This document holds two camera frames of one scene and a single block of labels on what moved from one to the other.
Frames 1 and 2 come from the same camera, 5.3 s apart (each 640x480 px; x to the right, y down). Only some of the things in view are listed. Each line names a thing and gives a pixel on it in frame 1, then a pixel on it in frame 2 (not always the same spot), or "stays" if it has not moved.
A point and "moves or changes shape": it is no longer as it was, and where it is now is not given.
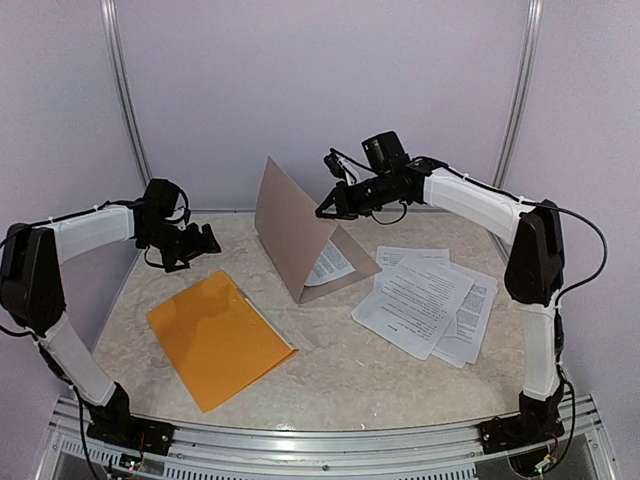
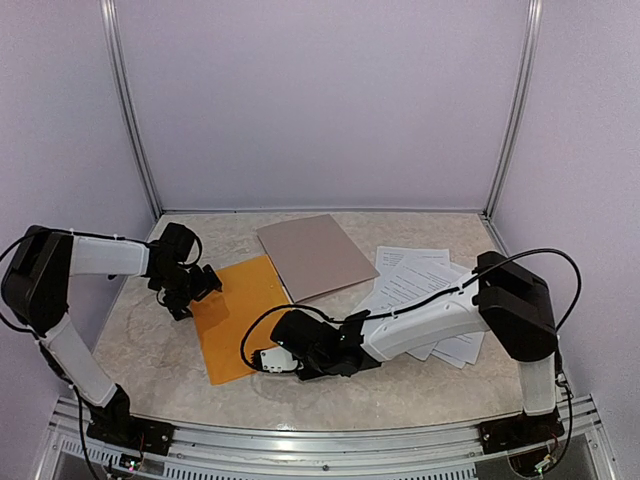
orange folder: [216, 339] moves or changes shape
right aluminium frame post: [521, 91] stays
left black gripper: [194, 249] -> [205, 286]
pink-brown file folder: [293, 237] moves or changes shape
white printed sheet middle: [411, 305] stays
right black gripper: [346, 208] -> [312, 377]
